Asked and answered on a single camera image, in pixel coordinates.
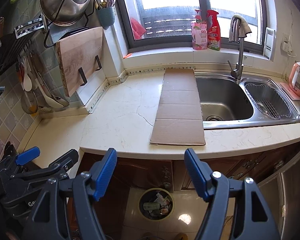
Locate metal strainer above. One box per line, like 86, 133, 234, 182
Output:
20, 90, 38, 114

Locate round trash bin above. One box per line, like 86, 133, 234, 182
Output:
138, 188, 175, 222

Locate stainless steel sink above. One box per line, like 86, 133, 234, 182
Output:
195, 72, 300, 129

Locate white rice paddle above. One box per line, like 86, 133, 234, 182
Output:
23, 57, 32, 92

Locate pink refill pouch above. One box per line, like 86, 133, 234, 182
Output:
191, 9, 207, 50

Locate green drink bottle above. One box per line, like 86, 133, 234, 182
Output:
143, 202, 160, 211

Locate red spray bottle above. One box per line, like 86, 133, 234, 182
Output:
207, 9, 221, 51

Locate wooden cabinet door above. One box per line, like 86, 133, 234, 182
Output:
77, 152, 175, 190

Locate chrome kitchen faucet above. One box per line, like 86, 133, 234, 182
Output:
227, 15, 247, 82

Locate wooden cutting board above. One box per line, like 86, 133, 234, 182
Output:
55, 27, 103, 97

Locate flat brown cardboard sheet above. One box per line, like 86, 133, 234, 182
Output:
150, 68, 206, 146

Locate grey cloth on faucet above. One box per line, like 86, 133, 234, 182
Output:
229, 14, 252, 43

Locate white slotted spatula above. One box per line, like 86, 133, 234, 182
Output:
34, 77, 70, 110

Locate teal hanging basket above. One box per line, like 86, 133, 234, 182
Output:
97, 7, 115, 30

